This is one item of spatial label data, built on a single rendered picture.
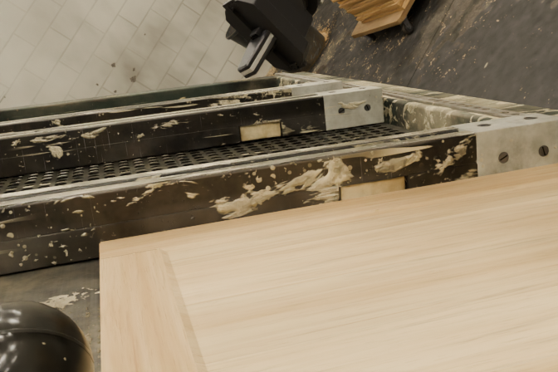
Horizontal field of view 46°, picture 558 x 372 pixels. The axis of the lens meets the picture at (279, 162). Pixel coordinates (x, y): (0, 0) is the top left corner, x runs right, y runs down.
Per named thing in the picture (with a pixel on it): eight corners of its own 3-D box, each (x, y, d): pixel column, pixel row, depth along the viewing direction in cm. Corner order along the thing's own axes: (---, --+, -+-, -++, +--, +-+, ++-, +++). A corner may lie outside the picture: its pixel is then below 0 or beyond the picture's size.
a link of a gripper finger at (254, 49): (237, 75, 81) (256, 41, 84) (254, 68, 78) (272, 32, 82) (228, 67, 80) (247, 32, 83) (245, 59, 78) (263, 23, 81)
